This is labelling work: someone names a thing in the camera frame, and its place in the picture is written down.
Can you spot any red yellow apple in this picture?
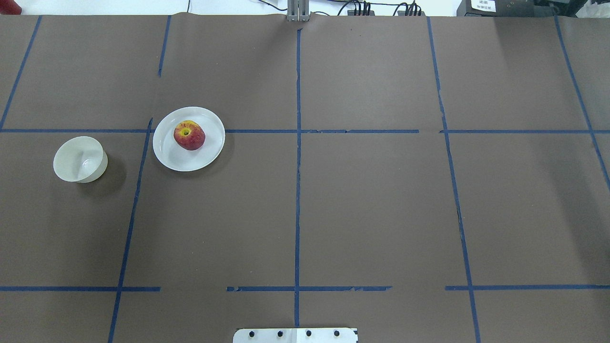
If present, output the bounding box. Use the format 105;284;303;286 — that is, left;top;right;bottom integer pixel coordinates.
173;120;206;151

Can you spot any white round plate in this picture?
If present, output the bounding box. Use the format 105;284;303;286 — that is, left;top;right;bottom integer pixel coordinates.
153;107;226;172

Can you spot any white round bowl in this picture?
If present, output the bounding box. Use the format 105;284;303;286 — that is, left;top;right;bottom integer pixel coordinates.
53;136;108;184

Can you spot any black power strip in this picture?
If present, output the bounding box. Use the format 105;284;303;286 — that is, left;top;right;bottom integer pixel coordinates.
346;0;375;17
393;0;425;17

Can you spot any black labelled box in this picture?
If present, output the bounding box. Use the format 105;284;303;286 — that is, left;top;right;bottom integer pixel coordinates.
456;0;556;18

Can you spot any red cylinder bottle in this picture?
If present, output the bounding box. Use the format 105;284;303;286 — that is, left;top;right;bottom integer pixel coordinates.
0;0;22;15

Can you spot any aluminium frame post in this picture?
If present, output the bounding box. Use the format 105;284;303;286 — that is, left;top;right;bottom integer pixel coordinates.
287;0;311;22

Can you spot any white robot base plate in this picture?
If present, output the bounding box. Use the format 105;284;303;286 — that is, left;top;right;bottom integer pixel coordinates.
233;327;359;343

